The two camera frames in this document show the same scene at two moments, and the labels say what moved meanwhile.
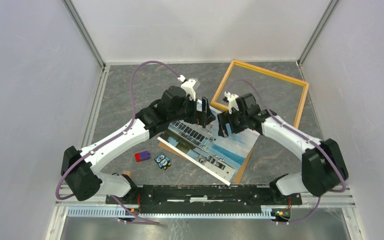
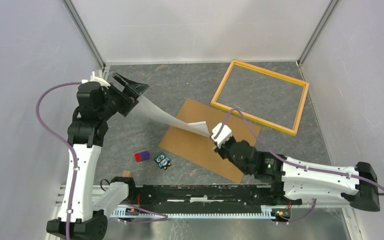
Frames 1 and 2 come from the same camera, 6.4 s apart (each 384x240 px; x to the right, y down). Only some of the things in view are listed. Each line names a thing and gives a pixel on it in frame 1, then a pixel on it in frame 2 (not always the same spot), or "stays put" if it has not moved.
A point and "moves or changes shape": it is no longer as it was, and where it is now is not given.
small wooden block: [128, 172] stays put
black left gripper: [207, 117] → [131, 90]
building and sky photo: [224, 157] moves or changes shape
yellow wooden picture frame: [214, 103] stays put
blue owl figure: [163, 162] stays put
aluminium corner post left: [69, 4] stays put
